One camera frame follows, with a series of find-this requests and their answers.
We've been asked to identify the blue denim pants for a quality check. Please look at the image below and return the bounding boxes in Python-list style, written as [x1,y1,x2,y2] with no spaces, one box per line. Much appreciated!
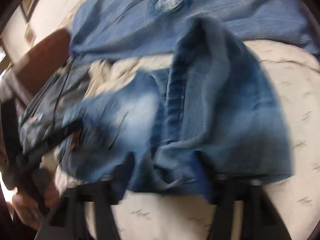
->
[58,17,292,194]

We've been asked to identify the person's left hand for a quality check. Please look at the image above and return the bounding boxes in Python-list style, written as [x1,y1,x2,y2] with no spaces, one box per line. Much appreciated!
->
[12,178,60,230]

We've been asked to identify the grey patterned bedsheet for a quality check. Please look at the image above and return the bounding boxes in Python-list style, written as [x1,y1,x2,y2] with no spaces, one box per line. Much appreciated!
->
[20,59,91,153]

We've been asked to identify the brown headboard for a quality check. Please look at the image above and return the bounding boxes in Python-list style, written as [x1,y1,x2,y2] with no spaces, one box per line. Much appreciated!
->
[13,28,71,96]

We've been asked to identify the cream leaf-print blanket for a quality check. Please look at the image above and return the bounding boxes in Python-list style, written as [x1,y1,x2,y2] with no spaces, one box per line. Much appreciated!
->
[49,39,320,240]

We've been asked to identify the black power cable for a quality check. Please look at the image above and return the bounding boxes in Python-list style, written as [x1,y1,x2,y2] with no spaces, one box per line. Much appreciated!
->
[51,64,73,136]

